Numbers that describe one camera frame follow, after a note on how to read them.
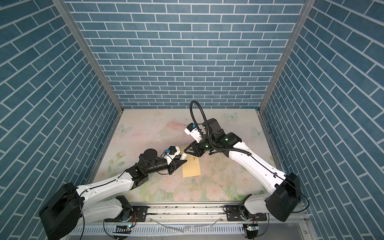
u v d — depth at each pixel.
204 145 0.63
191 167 0.89
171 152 0.65
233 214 0.74
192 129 0.64
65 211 0.40
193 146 0.63
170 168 0.68
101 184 0.49
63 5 0.70
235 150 0.49
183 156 0.72
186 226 0.71
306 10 0.72
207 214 0.75
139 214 0.74
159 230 0.77
